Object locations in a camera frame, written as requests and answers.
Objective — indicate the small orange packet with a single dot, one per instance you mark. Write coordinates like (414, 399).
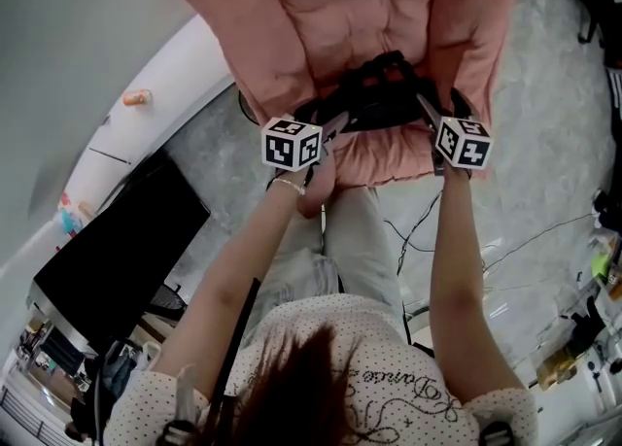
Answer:
(137, 97)

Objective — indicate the black monitor screen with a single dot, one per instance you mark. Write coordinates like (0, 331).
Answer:
(121, 250)

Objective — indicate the grey trousers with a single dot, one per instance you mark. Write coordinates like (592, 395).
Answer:
(355, 250)

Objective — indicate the pink padded jacket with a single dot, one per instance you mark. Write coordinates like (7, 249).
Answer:
(350, 7)

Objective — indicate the white dotted shirt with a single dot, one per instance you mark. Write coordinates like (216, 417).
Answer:
(389, 366)

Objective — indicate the person's left forearm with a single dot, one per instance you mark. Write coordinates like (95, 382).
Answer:
(233, 279)

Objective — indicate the black white striped cloth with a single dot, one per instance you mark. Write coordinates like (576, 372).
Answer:
(616, 94)

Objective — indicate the black office chair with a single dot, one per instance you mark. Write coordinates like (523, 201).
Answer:
(600, 7)

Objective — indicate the white cluttered shelf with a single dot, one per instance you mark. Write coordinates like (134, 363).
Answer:
(583, 337)

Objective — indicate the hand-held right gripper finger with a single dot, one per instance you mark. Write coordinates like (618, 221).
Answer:
(466, 106)
(430, 111)

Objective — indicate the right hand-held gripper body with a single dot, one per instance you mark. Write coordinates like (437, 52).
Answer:
(464, 143)

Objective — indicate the white curved counter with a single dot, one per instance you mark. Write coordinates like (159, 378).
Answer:
(155, 118)

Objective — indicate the black mesh wastebasket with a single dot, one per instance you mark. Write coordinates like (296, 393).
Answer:
(245, 109)

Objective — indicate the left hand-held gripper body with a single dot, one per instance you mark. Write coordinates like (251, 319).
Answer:
(291, 143)

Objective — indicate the person's right forearm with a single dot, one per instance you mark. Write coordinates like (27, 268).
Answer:
(461, 279)

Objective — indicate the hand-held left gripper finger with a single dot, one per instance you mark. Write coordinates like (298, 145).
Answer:
(337, 124)

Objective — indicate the black fabric bag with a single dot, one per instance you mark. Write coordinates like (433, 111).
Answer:
(384, 94)

